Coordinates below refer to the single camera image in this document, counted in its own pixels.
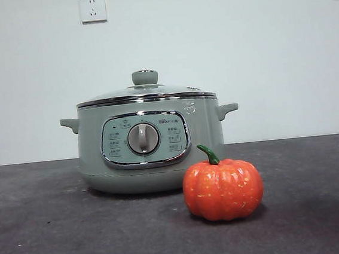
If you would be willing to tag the glass lid with green knob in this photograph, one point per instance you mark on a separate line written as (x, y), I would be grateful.
(144, 76)

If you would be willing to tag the white wall socket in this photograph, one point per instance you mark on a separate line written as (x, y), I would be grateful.
(93, 9)

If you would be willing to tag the orange toy pumpkin green stem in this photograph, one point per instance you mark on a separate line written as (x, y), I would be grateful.
(223, 190)

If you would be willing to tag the pale green electric cooking pot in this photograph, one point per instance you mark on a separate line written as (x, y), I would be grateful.
(94, 158)

